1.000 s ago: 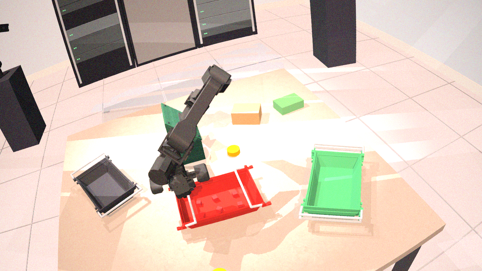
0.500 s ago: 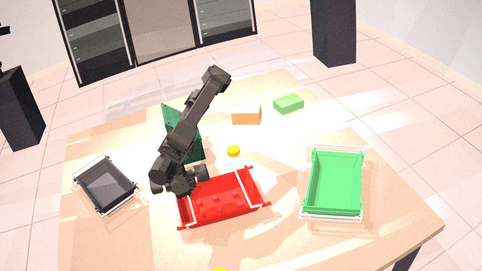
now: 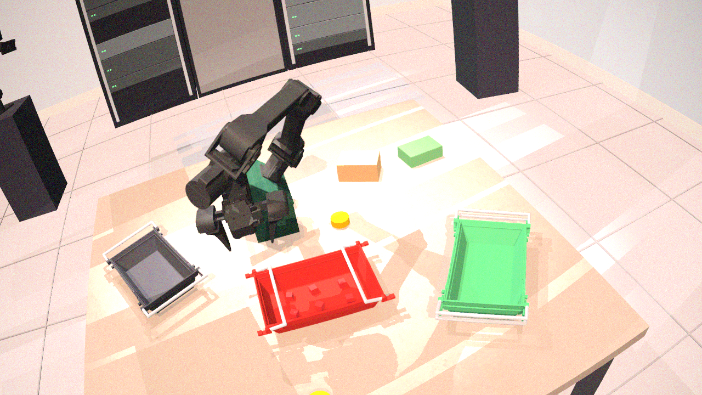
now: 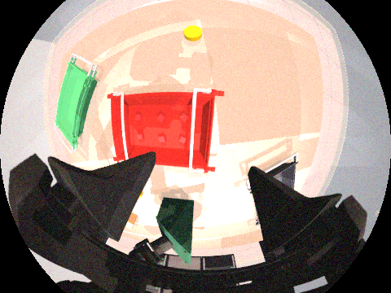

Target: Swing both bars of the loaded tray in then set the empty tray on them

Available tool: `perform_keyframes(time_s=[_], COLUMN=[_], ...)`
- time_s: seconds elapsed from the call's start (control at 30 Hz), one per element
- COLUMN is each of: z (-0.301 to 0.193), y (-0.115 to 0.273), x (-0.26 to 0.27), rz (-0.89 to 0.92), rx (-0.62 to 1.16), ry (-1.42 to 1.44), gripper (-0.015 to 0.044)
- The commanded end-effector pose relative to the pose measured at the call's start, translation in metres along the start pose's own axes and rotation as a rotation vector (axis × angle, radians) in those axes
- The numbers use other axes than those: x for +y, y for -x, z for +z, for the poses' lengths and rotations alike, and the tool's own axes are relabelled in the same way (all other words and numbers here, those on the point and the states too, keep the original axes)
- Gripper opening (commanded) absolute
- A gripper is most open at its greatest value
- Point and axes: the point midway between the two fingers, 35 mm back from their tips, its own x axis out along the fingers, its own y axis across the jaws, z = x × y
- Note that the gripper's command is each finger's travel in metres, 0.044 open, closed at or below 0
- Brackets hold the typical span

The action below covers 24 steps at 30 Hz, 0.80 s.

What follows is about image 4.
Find red plastic tray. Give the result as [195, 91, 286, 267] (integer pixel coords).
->
[108, 89, 224, 173]

